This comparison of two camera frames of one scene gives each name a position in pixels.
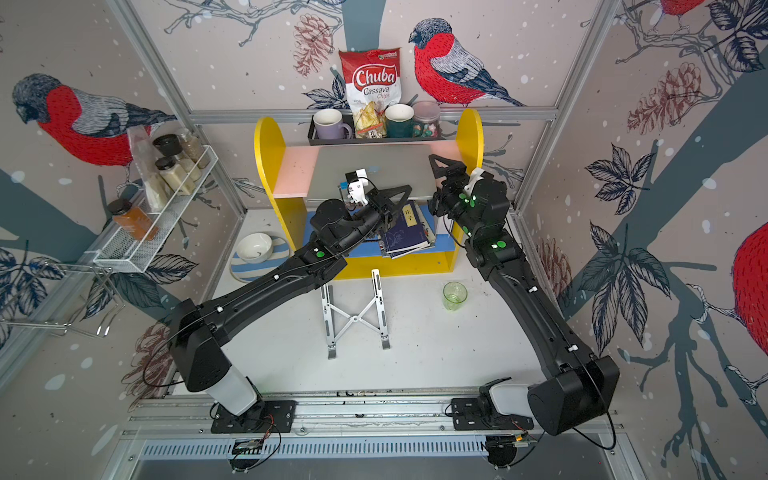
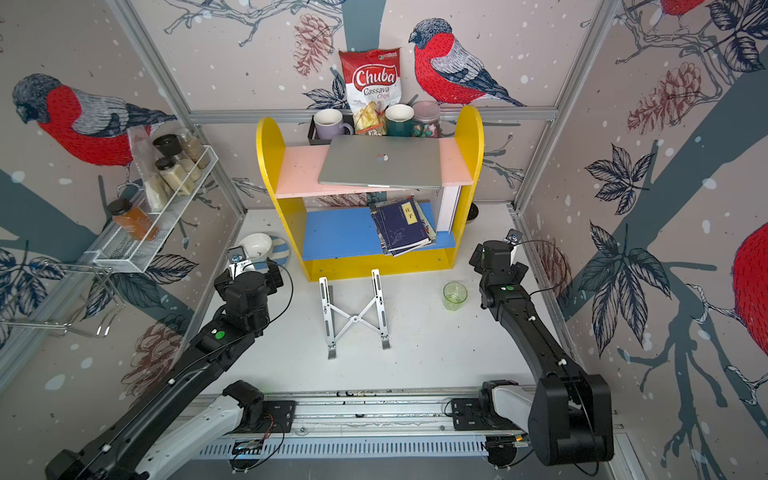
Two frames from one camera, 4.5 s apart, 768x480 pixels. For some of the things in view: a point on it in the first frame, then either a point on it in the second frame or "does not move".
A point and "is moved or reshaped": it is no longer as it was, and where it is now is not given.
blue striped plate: x=246 y=272 does not move
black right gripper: x=457 y=171 -> x=476 y=258
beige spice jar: x=175 y=175 does not move
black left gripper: x=381 y=207 -> x=272 y=278
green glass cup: x=454 y=295 does not move
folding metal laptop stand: x=337 y=323 does not move
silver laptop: x=386 y=165 is moved or reshaped
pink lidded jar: x=426 y=119 does not move
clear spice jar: x=193 y=148 does not move
